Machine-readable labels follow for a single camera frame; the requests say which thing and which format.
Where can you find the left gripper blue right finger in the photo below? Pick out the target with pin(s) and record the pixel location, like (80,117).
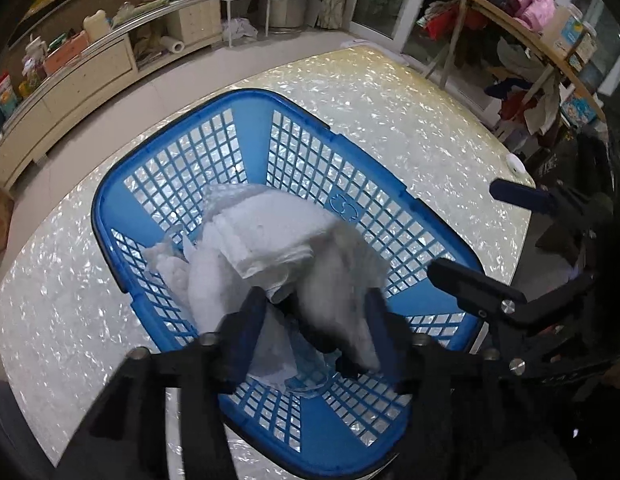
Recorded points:
(400,352)

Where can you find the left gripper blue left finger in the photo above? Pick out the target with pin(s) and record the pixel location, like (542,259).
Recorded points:
(228,352)

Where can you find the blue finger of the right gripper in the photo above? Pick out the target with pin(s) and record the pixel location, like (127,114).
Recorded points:
(523,196)
(475,292)

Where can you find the grey square cloth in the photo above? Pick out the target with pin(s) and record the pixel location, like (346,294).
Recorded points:
(332,290)

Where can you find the white cloth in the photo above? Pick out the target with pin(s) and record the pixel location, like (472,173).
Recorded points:
(265,234)

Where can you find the white rectangular sponge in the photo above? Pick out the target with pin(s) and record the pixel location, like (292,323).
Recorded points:
(273,362)

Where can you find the white fluffy woven pouch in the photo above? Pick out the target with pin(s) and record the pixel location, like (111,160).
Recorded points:
(199,278)

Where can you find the cream long tv cabinet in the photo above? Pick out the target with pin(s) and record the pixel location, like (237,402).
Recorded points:
(104,69)

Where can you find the white paper roll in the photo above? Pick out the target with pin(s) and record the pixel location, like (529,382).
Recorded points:
(172,45)

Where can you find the red white carton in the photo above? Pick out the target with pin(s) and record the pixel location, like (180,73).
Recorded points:
(8,98)

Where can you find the pink box on cabinet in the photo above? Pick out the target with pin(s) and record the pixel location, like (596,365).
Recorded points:
(69,50)

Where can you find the cream plastic jug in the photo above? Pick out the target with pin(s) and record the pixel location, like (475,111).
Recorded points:
(96,26)

